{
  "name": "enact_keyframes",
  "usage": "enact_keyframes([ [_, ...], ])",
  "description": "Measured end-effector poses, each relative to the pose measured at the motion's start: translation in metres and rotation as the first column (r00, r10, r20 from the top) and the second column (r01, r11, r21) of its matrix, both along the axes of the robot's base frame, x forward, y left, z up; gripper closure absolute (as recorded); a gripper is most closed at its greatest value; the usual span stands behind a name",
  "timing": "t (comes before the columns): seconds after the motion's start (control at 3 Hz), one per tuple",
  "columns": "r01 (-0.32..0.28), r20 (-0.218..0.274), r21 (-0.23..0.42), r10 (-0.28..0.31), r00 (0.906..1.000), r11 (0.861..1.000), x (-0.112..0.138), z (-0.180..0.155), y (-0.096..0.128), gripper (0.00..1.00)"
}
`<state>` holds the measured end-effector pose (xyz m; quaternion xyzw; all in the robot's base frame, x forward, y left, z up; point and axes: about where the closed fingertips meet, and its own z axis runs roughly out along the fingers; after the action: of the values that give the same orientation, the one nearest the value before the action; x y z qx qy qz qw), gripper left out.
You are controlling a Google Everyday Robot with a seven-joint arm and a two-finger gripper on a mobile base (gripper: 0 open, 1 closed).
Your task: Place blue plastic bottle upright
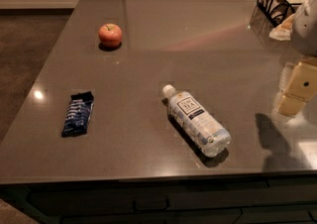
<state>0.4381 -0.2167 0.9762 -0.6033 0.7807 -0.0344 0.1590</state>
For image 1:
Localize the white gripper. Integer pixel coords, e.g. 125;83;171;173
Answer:
275;0;317;117

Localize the clear plastic tea bottle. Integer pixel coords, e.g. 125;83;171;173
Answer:
162;84;231;158

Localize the white paper napkin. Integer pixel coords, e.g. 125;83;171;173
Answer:
269;14;294;42

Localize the red apple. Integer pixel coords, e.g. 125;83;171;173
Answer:
98;24;123;48

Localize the dark blue snack packet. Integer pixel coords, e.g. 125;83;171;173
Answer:
61;91;94;138

